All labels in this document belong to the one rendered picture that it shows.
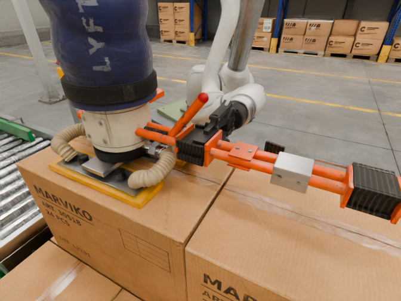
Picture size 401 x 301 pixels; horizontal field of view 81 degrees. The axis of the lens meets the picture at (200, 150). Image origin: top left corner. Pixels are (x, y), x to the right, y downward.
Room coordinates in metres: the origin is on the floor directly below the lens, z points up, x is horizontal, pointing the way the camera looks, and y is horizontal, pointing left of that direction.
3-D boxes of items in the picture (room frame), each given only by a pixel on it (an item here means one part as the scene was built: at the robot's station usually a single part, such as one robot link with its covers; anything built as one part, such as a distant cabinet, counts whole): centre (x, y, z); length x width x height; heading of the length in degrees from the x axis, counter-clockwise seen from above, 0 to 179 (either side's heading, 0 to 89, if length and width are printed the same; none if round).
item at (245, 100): (0.68, -0.12, 1.07); 0.09 x 0.06 x 0.09; 62
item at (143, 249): (0.61, 0.21, 0.75); 0.60 x 0.40 x 0.40; 62
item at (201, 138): (0.48, -0.01, 1.10); 0.07 x 0.03 x 0.01; 152
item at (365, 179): (0.31, -0.30, 1.08); 0.08 x 0.07 x 0.05; 62
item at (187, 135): (0.48, 0.00, 1.07); 0.10 x 0.08 x 0.06; 152
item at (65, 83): (0.60, 0.22, 1.19); 0.23 x 0.23 x 0.04
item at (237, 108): (0.61, -0.08, 1.07); 0.09 x 0.07 x 0.08; 152
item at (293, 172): (0.38, -0.19, 1.07); 0.07 x 0.07 x 0.04; 62
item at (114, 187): (0.51, 0.27, 0.97); 0.34 x 0.10 x 0.05; 62
